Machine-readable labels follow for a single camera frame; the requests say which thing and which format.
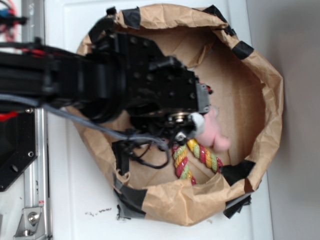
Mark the brown paper bag bin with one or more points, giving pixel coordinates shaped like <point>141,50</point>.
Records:
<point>249,93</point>

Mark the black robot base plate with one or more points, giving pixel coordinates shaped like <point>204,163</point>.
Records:
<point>17,145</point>

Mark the metal corner bracket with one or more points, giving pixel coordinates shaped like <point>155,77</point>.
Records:
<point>31,225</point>

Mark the multicoloured rope toy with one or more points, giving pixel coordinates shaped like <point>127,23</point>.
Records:
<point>204,155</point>

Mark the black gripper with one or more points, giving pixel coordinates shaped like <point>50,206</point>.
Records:
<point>165,99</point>

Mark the aluminium extrusion rail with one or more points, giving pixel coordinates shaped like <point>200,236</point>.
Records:
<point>36,176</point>

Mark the pink plush bunny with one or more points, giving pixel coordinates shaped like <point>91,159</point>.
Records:
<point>212,136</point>

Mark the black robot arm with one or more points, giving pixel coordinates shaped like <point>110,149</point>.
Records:
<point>121,73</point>

